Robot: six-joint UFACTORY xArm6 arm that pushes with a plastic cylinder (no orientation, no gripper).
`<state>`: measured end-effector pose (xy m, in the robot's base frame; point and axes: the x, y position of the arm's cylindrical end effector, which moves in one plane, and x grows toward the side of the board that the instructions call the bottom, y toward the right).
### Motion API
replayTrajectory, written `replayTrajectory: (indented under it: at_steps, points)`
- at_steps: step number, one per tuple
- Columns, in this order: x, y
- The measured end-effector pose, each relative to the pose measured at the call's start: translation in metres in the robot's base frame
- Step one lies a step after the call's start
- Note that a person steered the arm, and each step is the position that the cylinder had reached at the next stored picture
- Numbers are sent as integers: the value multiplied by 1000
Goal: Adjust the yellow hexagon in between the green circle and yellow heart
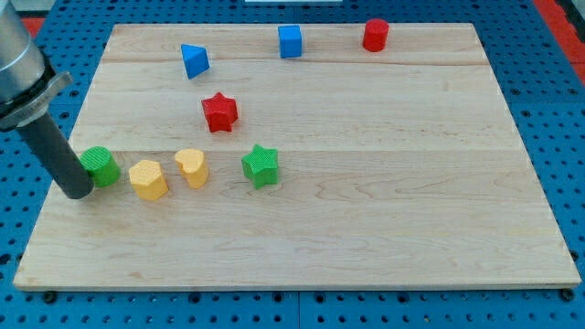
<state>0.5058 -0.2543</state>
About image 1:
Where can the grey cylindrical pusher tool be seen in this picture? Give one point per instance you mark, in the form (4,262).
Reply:
(52,149)

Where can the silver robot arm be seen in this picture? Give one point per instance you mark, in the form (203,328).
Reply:
(29,84)

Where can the yellow hexagon block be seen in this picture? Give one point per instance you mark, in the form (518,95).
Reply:
(147,179)

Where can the yellow heart block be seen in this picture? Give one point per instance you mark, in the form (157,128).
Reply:
(193,167)

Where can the green cylinder block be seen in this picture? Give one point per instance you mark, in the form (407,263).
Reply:
(98,161)

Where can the wooden board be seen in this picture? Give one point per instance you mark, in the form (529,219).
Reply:
(398,170)

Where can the red star block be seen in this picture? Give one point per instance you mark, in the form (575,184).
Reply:
(220,112)

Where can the blue triangle block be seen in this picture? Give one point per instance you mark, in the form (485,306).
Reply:
(195,60)

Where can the green star block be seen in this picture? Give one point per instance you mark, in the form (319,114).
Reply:
(261,166)

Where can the blue cube block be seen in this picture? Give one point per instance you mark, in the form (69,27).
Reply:
(290,41)

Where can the red cylinder block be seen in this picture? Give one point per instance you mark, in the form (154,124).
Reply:
(375,35)

